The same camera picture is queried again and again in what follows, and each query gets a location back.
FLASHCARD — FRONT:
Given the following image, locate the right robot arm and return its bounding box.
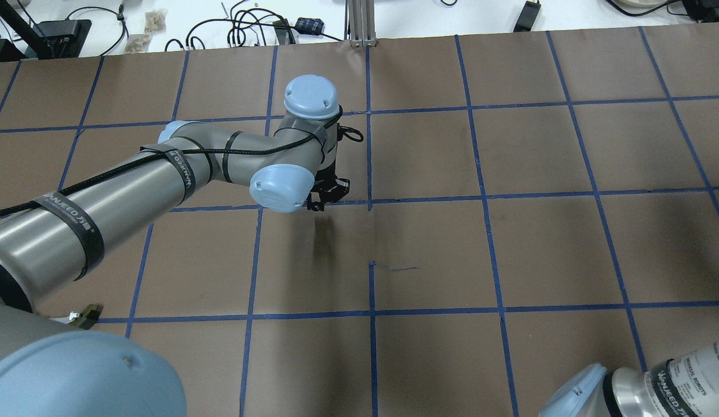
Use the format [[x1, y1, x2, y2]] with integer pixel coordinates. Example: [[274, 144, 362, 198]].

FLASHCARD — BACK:
[[539, 340, 719, 416]]

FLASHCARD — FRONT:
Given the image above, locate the aluminium frame post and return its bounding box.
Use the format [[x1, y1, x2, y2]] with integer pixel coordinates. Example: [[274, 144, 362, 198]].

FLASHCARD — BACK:
[[344, 1, 377, 48]]

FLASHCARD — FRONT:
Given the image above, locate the dark green curved brake shoe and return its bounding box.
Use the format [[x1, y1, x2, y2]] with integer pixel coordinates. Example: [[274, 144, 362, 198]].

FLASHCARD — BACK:
[[68, 304, 103, 330]]

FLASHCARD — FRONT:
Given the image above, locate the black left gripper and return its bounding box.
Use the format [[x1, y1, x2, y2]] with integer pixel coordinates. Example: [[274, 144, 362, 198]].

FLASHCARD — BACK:
[[305, 163, 351, 212]]

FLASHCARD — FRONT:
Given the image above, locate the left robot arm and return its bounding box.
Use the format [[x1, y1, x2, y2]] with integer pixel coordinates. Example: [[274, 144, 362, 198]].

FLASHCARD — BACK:
[[0, 74, 351, 416]]

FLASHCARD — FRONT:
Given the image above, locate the black power adapter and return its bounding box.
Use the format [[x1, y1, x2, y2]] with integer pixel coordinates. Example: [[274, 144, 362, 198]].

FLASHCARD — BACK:
[[513, 1, 541, 32]]

